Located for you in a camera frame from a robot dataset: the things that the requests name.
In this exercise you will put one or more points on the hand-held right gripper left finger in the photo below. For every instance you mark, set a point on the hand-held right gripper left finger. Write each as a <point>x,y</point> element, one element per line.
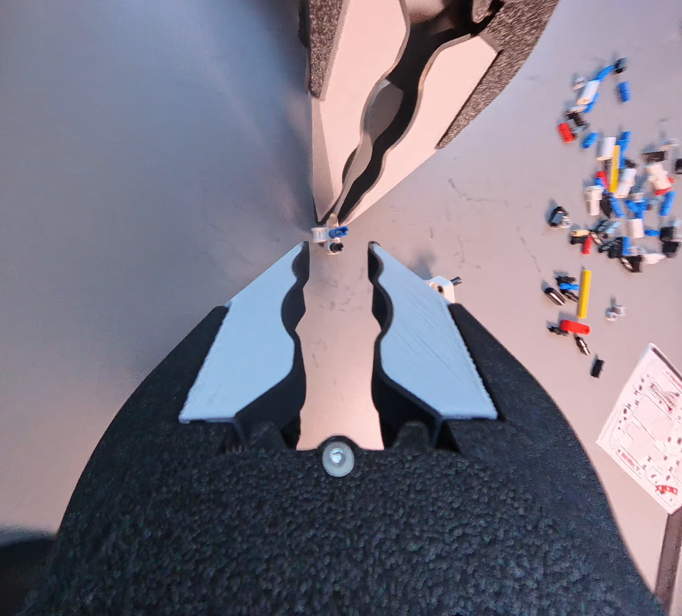
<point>250,349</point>

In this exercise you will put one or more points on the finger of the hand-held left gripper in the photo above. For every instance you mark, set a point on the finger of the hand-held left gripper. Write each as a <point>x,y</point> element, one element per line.
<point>362,41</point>
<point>458,94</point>

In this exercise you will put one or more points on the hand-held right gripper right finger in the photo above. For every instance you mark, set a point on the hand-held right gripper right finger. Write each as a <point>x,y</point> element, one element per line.
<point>431,349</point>

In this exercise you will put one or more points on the white toy connector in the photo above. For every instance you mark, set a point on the white toy connector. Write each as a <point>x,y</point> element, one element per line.
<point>319,235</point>

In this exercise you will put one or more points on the blue toy pin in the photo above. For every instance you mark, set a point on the blue toy pin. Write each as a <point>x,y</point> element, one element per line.
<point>338,231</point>

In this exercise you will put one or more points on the small red white brick assembly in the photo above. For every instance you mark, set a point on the small red white brick assembly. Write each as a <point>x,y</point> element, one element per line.
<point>439,286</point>

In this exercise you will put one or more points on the red connector with black axle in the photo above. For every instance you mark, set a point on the red connector with black axle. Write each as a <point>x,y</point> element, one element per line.
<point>574,327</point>

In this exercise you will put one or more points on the blue toy connector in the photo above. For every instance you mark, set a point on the blue toy connector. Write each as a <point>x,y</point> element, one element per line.
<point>568,284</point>

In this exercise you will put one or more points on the yellow toy beam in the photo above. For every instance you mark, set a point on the yellow toy beam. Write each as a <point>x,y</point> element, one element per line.
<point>584,294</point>

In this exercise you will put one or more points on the black toy brick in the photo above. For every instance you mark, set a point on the black toy brick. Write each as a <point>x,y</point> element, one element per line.
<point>596,367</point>

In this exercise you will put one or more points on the pile of small toy bricks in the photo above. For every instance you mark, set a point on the pile of small toy bricks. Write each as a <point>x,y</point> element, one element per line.
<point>612,200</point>

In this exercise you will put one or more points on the small grey toy piece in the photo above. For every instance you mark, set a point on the small grey toy piece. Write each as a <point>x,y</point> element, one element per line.
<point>615,311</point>

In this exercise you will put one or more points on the paper instruction sheet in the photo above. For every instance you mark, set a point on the paper instruction sheet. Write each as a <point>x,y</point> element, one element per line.
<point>644,429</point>

